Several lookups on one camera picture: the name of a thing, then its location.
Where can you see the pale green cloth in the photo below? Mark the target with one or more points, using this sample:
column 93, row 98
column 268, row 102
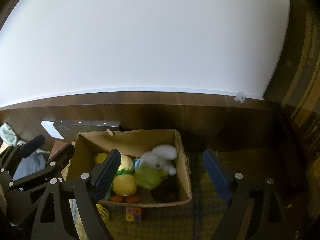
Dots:
column 7, row 132

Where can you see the grey socket with small ports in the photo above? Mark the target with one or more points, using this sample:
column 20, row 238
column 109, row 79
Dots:
column 71, row 127

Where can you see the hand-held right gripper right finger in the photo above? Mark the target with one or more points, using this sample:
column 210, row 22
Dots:
column 217, row 177

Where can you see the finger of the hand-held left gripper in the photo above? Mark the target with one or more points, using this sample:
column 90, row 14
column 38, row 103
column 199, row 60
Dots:
column 61, row 155
column 32, row 142

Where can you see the white wall switch panel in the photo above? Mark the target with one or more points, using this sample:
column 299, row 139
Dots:
column 51, row 129

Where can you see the colourful toy cube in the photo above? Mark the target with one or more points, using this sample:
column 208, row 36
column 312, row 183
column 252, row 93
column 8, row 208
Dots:
column 133, row 214

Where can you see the yellow blue plaid blanket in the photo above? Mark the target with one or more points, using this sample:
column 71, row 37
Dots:
column 175, row 220

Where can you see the blue bed quilt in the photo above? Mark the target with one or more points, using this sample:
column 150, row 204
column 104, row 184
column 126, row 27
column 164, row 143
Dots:
column 27, row 162

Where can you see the white bunny plush toy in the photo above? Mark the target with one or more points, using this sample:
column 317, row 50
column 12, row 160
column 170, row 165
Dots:
column 160, row 155

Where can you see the yellow duck plush toy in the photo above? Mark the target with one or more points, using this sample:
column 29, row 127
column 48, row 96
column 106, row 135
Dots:
column 125, row 183

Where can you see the white wall clip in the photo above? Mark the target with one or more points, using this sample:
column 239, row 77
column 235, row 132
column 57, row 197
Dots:
column 240, row 96

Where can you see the brown cardboard box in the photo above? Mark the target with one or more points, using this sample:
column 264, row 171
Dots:
column 130, row 142

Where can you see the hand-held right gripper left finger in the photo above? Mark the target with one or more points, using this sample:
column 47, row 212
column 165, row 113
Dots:
column 107, row 172

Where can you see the light green plush toy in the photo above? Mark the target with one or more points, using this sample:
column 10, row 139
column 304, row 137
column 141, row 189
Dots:
column 147, row 177

